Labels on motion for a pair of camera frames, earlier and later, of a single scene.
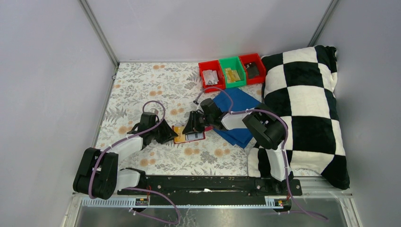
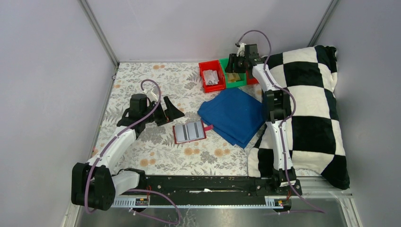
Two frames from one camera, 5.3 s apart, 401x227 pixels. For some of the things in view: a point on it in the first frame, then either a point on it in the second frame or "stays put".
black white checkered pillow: x=299 y=85 stays put
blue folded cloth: x=241 y=101 stays put
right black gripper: x=192 y=125 to x=233 y=59
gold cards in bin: x=232 y=75 stays put
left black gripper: x=168 y=134 to x=171 y=113
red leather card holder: x=181 y=137 stays put
